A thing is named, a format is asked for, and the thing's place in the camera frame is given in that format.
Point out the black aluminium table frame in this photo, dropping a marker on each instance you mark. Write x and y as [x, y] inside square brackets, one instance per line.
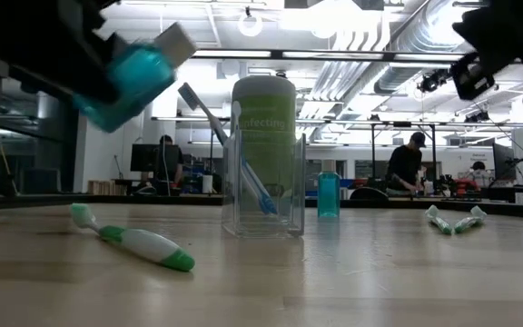
[152, 199]

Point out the white wall sign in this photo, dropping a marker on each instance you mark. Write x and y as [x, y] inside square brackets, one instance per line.
[480, 157]

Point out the green white toothbrush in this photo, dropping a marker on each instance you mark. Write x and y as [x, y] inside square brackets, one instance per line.
[441, 223]
[468, 222]
[143, 243]

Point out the green disinfecting wipes canister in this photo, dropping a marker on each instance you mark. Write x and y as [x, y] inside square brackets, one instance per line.
[266, 97]

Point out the black background rig frame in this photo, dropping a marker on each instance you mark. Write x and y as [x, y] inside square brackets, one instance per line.
[433, 150]

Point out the dark grey chair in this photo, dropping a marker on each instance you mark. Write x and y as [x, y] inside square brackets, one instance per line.
[41, 181]

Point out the clear plastic holder cup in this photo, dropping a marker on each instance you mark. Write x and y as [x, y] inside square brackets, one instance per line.
[263, 227]

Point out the black overhead light bar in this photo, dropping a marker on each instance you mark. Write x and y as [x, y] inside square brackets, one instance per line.
[276, 54]

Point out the white paper roll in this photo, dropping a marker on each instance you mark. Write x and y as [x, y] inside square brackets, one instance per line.
[207, 184]

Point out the black ceiling camera cluster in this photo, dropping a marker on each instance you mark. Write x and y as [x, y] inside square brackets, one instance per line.
[429, 83]

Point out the black chair back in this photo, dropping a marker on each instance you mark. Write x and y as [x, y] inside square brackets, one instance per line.
[369, 194]

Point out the person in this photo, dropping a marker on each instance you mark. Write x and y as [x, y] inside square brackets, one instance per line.
[478, 166]
[166, 140]
[402, 165]

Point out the black computer monitor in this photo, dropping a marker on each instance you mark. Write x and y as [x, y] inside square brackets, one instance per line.
[503, 161]
[145, 157]

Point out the red equipment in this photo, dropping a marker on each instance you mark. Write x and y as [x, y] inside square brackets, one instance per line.
[466, 185]

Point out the silver ventilation duct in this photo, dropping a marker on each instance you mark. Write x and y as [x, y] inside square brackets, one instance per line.
[407, 68]

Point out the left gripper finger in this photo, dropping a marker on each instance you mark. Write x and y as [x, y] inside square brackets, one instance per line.
[84, 72]
[93, 20]

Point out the wooden crate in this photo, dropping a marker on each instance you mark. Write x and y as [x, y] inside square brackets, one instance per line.
[107, 187]

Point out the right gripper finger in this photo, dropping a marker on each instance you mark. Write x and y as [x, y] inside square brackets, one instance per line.
[470, 77]

